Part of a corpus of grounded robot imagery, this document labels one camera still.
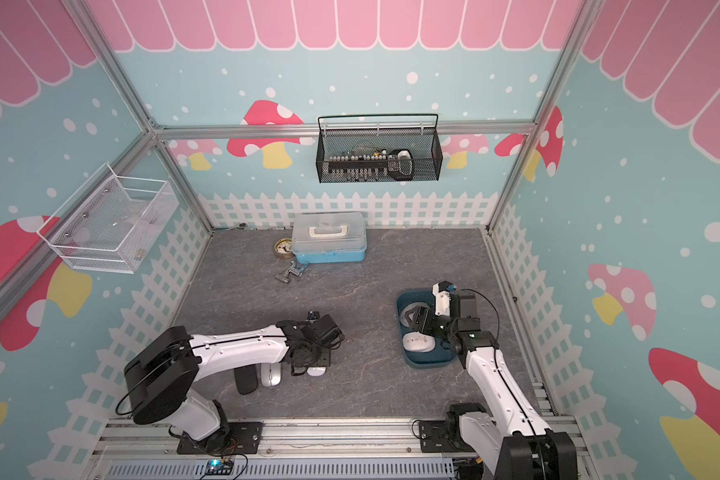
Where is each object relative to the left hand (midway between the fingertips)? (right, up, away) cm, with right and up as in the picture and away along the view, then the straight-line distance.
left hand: (320, 360), depth 86 cm
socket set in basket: (+22, +59, +5) cm, 63 cm away
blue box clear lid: (-1, +37, +17) cm, 41 cm away
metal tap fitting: (-13, +26, +20) cm, 35 cm away
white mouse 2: (+29, +5, +1) cm, 29 cm away
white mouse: (-1, -2, -3) cm, 4 cm away
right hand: (+28, +14, -2) cm, 31 cm away
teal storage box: (+36, +1, +2) cm, 36 cm away
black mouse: (-20, -4, -3) cm, 20 cm away
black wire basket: (+19, +65, +8) cm, 68 cm away
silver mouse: (-13, -3, -3) cm, 14 cm away
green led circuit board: (-23, -22, -13) cm, 34 cm away
